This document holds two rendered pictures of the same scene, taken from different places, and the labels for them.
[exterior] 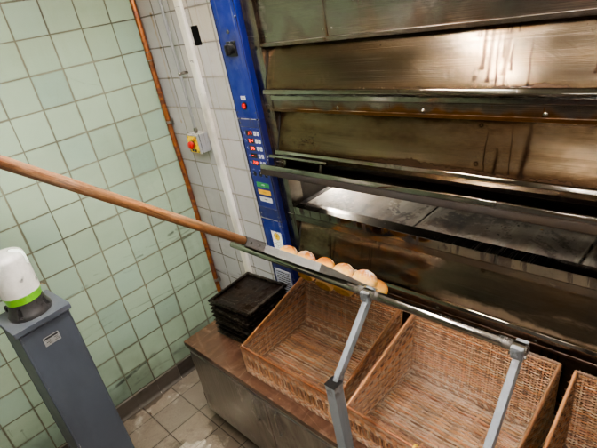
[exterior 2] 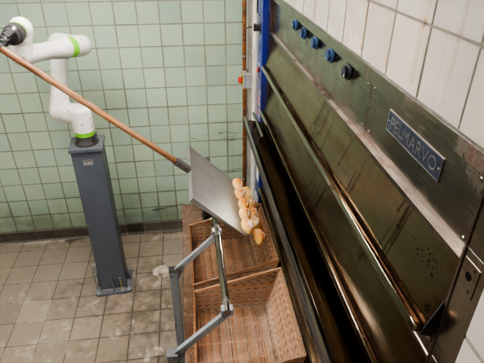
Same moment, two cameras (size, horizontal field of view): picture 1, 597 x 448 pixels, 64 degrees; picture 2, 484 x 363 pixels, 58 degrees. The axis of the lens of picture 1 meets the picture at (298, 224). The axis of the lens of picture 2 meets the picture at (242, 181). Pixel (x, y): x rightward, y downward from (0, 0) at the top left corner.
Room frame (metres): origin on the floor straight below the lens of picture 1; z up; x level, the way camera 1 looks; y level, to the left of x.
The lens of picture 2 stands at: (-0.03, -1.17, 2.41)
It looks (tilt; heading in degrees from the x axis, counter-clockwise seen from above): 31 degrees down; 33
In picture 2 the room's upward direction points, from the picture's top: straight up
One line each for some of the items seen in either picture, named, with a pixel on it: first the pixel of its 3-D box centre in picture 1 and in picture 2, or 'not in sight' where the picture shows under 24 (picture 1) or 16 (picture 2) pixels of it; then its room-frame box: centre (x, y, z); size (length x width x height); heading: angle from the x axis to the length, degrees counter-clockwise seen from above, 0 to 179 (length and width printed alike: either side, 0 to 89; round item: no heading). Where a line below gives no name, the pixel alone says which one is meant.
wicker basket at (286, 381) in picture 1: (321, 340); (230, 250); (1.63, 0.00, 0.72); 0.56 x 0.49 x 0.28; 42
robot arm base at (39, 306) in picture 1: (21, 300); (86, 134); (1.56, 1.06, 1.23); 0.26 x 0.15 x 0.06; 45
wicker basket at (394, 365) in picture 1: (449, 401); (243, 330); (1.17, -0.39, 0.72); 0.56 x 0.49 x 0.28; 40
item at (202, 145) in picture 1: (198, 141); (247, 79); (2.46, 0.43, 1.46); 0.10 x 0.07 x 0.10; 41
